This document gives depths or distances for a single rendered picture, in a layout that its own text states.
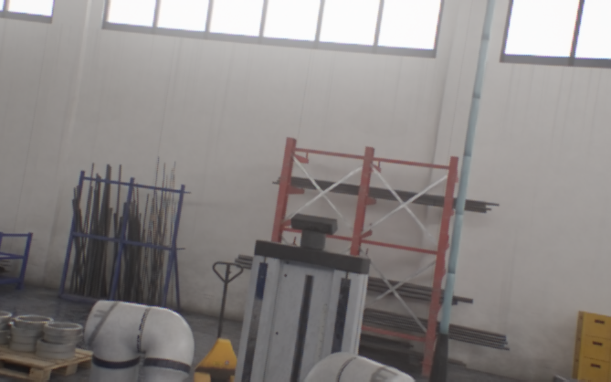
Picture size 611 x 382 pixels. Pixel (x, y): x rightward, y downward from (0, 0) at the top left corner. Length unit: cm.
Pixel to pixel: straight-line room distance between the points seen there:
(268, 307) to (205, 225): 1001
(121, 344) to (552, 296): 955
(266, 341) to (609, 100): 968
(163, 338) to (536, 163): 960
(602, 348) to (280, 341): 876
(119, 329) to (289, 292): 48
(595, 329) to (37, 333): 705
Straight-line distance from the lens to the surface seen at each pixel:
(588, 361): 1057
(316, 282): 196
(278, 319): 202
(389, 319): 1017
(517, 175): 1105
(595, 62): 1146
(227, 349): 776
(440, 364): 131
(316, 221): 192
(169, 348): 181
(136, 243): 1158
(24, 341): 785
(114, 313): 186
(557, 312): 1107
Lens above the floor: 187
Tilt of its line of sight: 3 degrees up
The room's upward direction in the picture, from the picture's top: 8 degrees clockwise
